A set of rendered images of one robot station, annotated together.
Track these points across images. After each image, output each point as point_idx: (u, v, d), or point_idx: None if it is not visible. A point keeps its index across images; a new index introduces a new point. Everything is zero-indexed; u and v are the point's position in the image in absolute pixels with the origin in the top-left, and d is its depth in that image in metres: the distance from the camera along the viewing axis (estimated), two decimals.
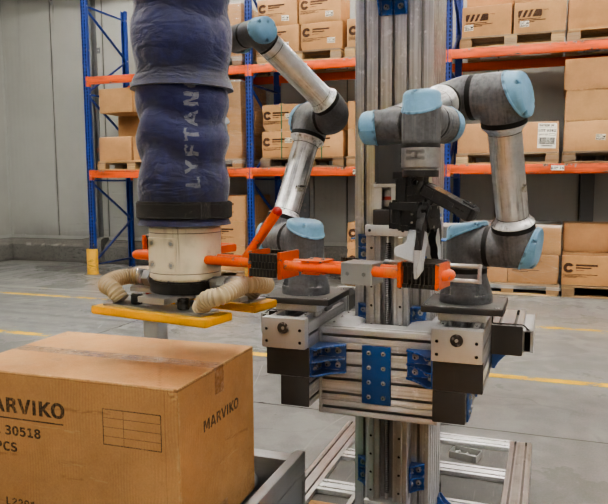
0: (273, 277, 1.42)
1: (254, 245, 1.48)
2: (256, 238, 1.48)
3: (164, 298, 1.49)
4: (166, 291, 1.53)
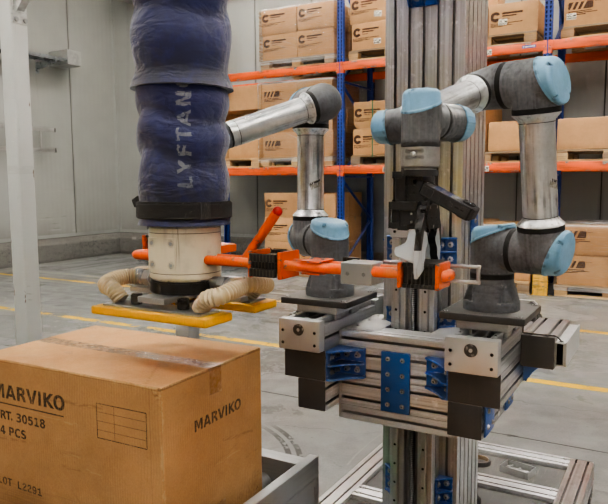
0: (273, 277, 1.42)
1: (254, 245, 1.48)
2: (256, 238, 1.48)
3: (164, 298, 1.49)
4: (166, 291, 1.53)
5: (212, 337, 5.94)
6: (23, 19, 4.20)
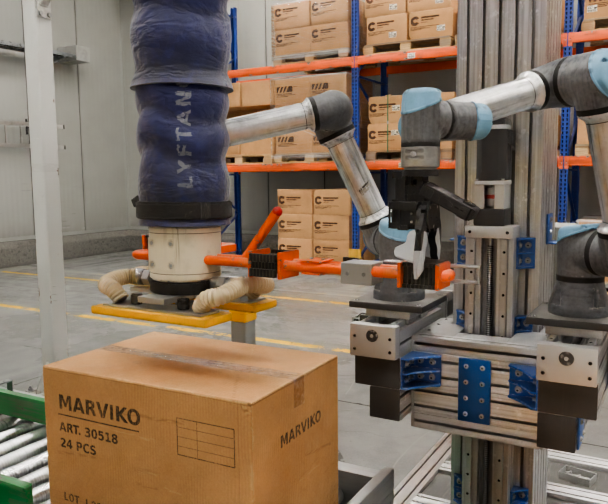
0: (273, 277, 1.42)
1: (254, 245, 1.48)
2: (256, 238, 1.48)
3: (164, 298, 1.49)
4: (166, 291, 1.53)
5: None
6: (47, 13, 4.10)
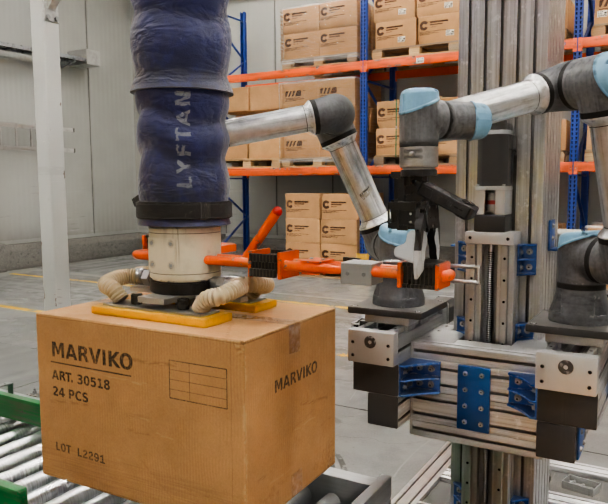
0: (273, 277, 1.42)
1: (254, 245, 1.48)
2: (256, 238, 1.48)
3: (164, 298, 1.49)
4: (166, 291, 1.53)
5: None
6: (54, 17, 4.12)
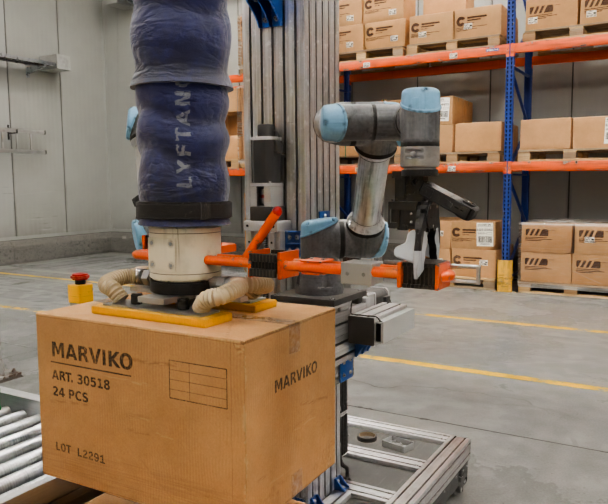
0: (273, 277, 1.42)
1: (254, 245, 1.48)
2: (256, 238, 1.48)
3: (164, 298, 1.49)
4: (166, 291, 1.53)
5: None
6: None
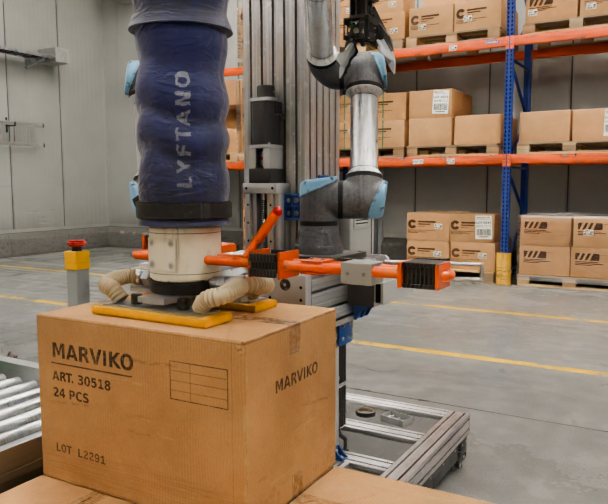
0: (273, 277, 1.42)
1: (254, 245, 1.48)
2: (256, 238, 1.48)
3: (164, 298, 1.49)
4: (166, 291, 1.53)
5: None
6: None
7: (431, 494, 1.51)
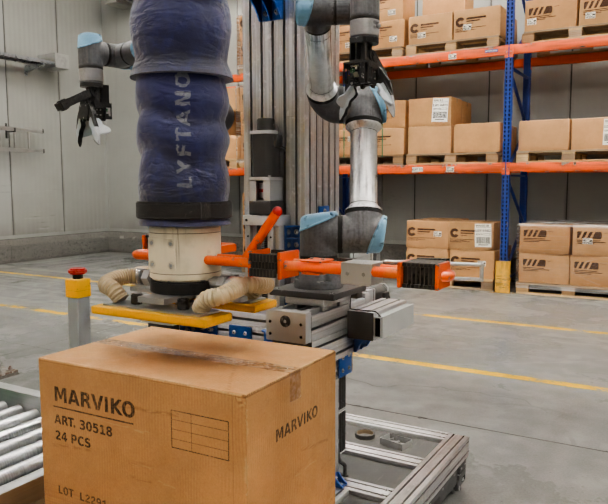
0: (273, 277, 1.42)
1: (254, 245, 1.48)
2: (256, 238, 1.48)
3: (164, 298, 1.49)
4: (166, 291, 1.53)
5: None
6: None
7: None
